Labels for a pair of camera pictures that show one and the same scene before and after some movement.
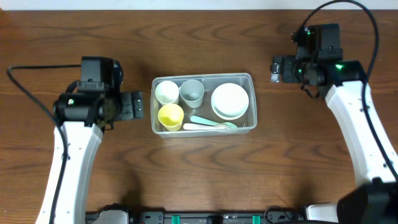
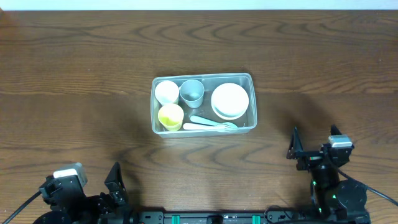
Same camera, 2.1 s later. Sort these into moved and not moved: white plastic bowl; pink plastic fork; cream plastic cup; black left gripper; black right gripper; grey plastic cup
Moved: black left gripper; black right gripper
Not moved: grey plastic cup; white plastic bowl; pink plastic fork; cream plastic cup
